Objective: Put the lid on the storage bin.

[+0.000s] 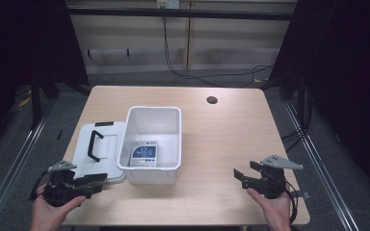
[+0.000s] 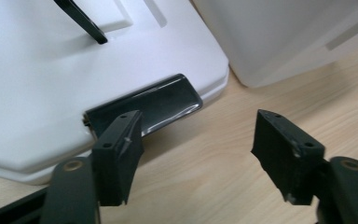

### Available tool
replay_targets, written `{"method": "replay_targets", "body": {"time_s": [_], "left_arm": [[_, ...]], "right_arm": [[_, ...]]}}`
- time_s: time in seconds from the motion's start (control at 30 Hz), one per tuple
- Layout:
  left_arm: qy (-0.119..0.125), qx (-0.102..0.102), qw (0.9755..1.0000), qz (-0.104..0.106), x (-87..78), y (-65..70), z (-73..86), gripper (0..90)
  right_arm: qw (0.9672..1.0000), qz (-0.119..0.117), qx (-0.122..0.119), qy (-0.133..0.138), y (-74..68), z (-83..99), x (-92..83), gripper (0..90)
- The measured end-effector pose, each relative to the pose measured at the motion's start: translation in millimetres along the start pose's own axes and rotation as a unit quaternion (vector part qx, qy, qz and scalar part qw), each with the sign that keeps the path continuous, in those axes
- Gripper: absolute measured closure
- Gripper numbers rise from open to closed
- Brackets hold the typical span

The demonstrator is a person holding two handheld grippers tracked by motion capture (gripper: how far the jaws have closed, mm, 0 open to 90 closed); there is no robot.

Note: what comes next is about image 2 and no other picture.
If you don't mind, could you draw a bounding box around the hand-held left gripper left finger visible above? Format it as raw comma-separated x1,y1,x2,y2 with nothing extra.
91,109,145,207

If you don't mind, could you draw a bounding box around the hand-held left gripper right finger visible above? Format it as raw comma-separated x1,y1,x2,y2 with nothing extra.
250,108,326,206

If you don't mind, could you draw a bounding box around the black box latch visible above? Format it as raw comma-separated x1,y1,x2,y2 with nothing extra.
83,73,204,140

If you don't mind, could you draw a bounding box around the translucent white plastic container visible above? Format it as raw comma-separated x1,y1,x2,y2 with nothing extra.
191,0,358,89

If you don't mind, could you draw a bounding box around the black lid handle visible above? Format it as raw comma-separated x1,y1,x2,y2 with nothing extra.
53,0,109,46

